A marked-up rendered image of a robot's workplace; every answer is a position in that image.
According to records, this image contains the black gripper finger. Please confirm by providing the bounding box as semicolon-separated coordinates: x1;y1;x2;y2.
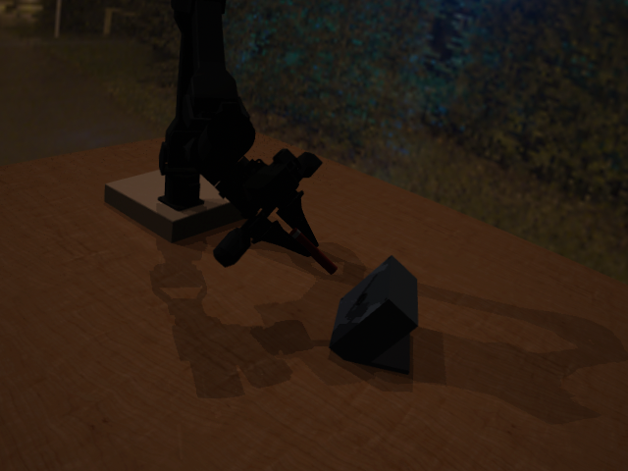
276;190;319;247
251;220;311;257

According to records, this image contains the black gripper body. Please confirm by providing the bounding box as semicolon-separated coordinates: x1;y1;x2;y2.
213;152;323;268

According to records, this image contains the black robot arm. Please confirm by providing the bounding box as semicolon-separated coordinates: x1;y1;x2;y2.
157;0;301;213

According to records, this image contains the dark grey sloped panel with hole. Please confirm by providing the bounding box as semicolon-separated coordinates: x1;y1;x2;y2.
329;255;419;375

